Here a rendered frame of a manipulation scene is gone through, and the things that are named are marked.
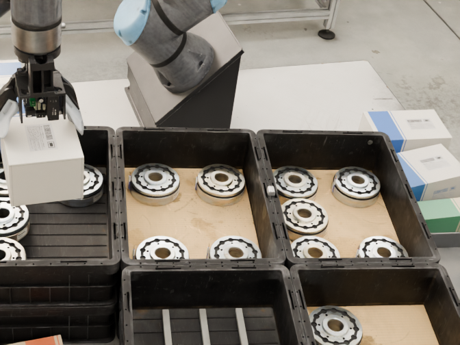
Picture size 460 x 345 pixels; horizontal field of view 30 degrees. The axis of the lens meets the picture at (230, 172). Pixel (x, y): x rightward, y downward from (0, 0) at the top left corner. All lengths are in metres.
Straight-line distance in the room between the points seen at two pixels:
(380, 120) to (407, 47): 1.98
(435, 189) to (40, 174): 1.03
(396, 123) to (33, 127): 1.06
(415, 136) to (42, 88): 1.12
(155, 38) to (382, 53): 2.26
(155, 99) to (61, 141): 0.68
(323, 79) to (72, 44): 1.61
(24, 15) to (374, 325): 0.84
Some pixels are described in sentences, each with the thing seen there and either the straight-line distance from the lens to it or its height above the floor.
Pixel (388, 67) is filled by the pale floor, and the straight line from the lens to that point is 3.99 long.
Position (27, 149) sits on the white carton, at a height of 1.13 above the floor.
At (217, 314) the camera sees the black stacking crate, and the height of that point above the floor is 0.83.
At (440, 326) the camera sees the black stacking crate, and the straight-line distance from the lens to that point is 1.65.
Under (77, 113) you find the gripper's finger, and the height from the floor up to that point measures 1.16.
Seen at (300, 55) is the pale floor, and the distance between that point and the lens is 3.93.
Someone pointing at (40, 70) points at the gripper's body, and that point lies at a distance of 1.34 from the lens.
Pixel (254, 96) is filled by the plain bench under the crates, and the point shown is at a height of 0.70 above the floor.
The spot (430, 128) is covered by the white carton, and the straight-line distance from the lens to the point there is 2.24.
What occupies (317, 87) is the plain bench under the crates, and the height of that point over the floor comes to 0.70.
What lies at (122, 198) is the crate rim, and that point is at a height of 0.93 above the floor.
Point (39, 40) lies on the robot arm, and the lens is 1.32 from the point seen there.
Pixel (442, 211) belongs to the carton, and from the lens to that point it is 2.05.
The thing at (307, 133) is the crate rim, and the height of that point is 0.93.
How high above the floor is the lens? 2.04
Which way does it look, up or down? 40 degrees down
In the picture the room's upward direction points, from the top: 9 degrees clockwise
